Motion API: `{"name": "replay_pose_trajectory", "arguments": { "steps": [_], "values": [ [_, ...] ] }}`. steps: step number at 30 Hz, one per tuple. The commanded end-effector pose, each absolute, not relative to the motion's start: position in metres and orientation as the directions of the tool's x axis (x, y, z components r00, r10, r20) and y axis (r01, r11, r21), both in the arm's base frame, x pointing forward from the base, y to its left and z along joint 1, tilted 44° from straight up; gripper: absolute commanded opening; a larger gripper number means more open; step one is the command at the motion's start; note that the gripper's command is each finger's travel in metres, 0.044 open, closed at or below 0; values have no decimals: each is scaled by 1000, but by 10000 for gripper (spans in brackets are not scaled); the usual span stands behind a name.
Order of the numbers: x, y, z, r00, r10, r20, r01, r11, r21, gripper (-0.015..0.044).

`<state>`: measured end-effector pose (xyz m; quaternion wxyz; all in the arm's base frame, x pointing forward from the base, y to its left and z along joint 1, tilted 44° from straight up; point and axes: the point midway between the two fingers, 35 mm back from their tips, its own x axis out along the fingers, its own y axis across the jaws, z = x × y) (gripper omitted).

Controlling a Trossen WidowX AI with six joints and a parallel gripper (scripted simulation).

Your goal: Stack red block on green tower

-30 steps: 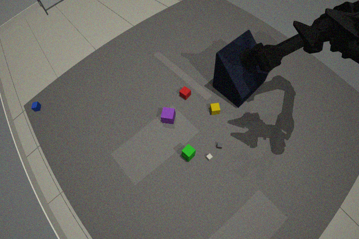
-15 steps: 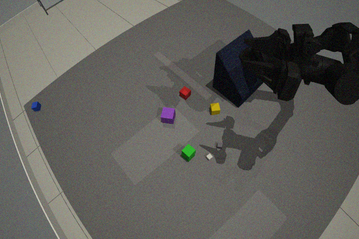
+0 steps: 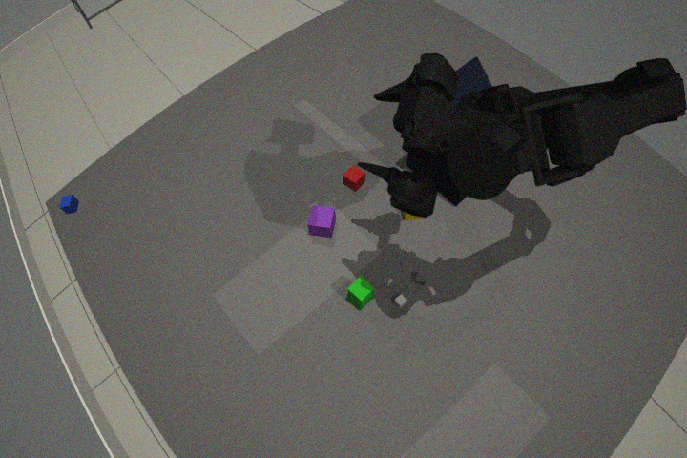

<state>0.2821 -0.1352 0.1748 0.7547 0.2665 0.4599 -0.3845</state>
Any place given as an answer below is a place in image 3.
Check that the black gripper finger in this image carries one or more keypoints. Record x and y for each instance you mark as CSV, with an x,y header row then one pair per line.
x,y
387,174
393,94

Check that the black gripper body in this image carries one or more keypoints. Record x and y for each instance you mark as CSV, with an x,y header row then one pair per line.
x,y
413,192

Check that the red block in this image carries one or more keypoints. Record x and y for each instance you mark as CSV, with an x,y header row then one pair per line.
x,y
354,178

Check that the purple cube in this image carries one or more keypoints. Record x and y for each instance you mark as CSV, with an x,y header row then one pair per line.
x,y
321,221

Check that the blue cube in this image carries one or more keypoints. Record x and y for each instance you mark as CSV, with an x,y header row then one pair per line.
x,y
69,204

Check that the yellow cube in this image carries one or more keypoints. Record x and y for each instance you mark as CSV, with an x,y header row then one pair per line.
x,y
409,216

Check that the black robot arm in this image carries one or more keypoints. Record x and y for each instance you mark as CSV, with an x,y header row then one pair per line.
x,y
581,126

